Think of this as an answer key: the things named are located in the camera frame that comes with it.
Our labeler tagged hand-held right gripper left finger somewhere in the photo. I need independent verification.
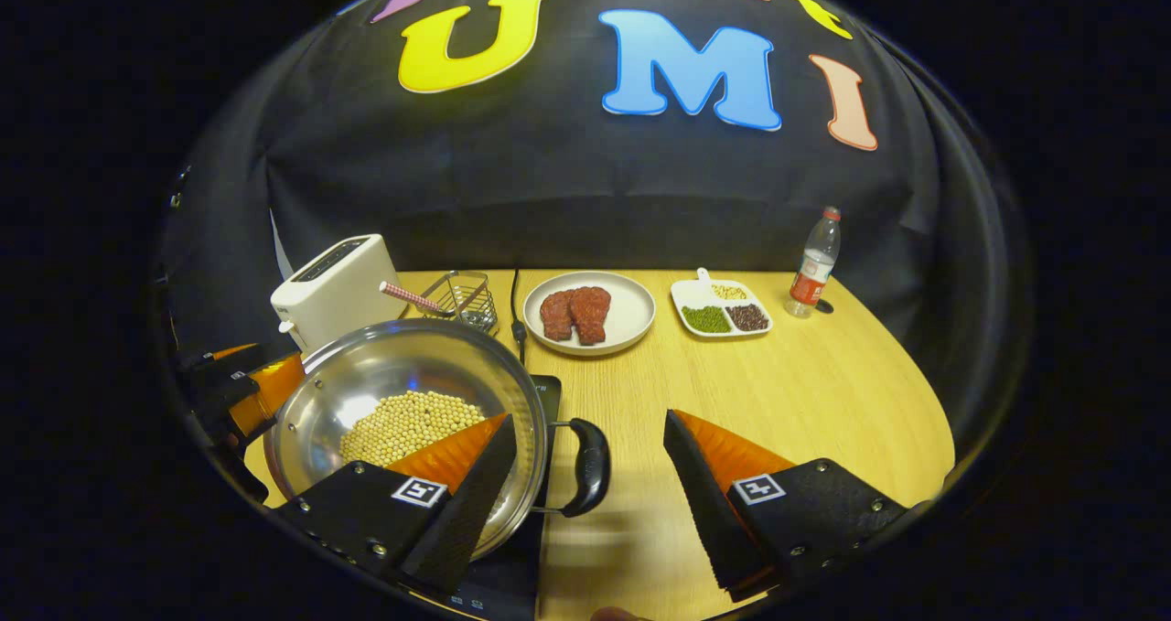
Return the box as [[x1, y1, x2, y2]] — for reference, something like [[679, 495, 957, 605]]
[[274, 412, 518, 594]]

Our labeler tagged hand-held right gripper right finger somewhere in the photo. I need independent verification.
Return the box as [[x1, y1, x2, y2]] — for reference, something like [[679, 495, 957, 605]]
[[663, 409, 908, 602]]

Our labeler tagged black induction cooktop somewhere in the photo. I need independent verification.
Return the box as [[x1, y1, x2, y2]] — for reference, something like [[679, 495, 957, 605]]
[[439, 374, 564, 620]]

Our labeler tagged pile of soybeans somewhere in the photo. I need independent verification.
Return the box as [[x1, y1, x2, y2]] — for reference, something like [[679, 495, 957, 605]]
[[339, 390, 488, 468]]

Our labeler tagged stainless steel pot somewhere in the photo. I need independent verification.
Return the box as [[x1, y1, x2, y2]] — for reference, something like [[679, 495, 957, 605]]
[[263, 319, 611, 562]]

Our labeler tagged white toaster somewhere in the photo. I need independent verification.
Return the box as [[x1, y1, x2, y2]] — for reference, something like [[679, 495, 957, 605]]
[[271, 233, 410, 357]]

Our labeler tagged red striped straw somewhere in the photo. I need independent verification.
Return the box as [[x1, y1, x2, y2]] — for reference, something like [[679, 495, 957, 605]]
[[380, 281, 449, 316]]

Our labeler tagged white round plate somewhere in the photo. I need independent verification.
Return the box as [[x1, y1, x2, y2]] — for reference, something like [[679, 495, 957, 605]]
[[522, 271, 657, 358]]

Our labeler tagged red meat slice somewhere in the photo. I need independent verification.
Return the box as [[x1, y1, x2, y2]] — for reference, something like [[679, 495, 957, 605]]
[[569, 286, 612, 346], [540, 289, 577, 342]]

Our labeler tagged white divided bean dish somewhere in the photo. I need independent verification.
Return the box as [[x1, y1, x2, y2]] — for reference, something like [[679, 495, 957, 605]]
[[671, 268, 774, 338]]

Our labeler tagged clear plastic water bottle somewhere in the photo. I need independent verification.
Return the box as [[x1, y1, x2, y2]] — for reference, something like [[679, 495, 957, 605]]
[[785, 206, 842, 319]]

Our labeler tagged black backdrop cloth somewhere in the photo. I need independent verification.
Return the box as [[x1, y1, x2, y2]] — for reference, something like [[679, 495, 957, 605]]
[[160, 0, 1026, 439]]

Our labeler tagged black power cable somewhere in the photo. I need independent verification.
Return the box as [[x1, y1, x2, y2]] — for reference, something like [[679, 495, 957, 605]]
[[510, 269, 530, 366]]

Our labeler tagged wire mesh basket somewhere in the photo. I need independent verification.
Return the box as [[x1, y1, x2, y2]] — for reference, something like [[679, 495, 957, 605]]
[[421, 271, 500, 334]]

